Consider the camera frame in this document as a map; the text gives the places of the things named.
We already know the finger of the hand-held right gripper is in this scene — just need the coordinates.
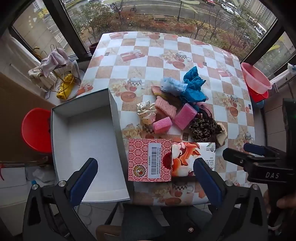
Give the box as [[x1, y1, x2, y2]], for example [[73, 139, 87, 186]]
[[243, 143, 287, 160], [222, 148, 281, 172]]

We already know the red patterned carton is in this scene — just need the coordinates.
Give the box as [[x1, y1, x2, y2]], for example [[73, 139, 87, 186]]
[[128, 138, 173, 182]]

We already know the small pink sponge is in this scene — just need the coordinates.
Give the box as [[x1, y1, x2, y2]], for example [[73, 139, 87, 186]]
[[153, 116, 173, 134]]

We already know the beige scrunchie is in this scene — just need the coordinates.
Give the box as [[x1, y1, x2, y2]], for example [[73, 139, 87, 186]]
[[215, 123, 228, 147]]

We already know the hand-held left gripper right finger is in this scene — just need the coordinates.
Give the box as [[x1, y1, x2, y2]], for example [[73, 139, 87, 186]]
[[193, 158, 270, 241]]

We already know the light blue fluffy duster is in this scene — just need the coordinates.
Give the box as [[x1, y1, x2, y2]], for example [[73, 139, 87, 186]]
[[160, 77, 187, 96]]

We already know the leopard print scrunchie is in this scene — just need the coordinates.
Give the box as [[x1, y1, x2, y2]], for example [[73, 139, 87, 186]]
[[189, 118, 223, 142]]

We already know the white patterned cloth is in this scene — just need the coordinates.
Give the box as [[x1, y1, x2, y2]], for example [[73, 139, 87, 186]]
[[28, 66, 57, 90]]

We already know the white polka dot scrunchie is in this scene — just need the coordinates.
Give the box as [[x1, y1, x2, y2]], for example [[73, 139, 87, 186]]
[[136, 100, 158, 126]]

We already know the pink plastic basin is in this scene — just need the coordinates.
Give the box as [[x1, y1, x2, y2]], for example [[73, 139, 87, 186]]
[[240, 62, 273, 94]]

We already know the metal wire rack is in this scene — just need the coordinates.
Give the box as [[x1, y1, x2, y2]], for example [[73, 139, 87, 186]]
[[50, 44, 81, 101]]

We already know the striped knitted cloth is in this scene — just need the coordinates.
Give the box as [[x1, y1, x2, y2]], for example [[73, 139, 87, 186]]
[[151, 86, 182, 105]]

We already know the white floral packet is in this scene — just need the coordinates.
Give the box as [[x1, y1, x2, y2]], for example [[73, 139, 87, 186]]
[[171, 142, 216, 178]]

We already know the person's right hand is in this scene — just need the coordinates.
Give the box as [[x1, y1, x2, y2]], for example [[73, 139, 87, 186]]
[[262, 190, 296, 232]]

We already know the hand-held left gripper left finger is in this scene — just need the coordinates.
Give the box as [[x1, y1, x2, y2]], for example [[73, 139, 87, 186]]
[[23, 158, 99, 241]]

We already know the pale pink cloth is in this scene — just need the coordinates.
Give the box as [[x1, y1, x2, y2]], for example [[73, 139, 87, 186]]
[[40, 48, 70, 78]]

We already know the red plastic stool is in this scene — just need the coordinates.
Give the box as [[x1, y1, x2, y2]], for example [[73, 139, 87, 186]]
[[21, 108, 53, 154]]

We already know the white cardboard box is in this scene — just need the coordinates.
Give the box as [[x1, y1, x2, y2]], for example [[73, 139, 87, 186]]
[[50, 88, 131, 204]]

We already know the pink knitted cloth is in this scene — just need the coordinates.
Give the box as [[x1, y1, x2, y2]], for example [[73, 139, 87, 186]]
[[154, 96, 177, 118]]

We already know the red plastic bucket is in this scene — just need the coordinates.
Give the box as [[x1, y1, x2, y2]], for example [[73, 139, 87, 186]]
[[247, 85, 270, 103]]

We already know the large pink sponge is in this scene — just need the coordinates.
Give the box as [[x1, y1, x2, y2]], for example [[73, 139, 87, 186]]
[[174, 103, 198, 130]]

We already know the blue scrunchie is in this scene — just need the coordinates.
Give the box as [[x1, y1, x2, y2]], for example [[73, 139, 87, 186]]
[[180, 66, 207, 103]]

